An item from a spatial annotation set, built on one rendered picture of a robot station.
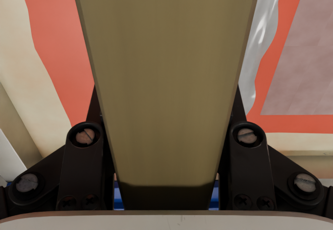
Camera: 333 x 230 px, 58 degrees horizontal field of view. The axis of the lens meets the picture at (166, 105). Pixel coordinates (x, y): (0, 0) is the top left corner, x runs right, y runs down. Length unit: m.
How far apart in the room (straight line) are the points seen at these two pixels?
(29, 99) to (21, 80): 0.03
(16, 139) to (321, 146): 0.37
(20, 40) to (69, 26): 0.05
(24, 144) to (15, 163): 0.02
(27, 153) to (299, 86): 0.31
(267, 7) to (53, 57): 0.19
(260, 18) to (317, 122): 0.17
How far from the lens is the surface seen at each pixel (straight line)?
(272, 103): 0.35
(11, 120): 0.36
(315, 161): 0.45
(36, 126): 0.38
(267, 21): 0.27
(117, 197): 0.41
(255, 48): 0.28
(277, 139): 0.40
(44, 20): 0.28
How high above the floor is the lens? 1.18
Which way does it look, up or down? 43 degrees down
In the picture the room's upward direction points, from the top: 179 degrees clockwise
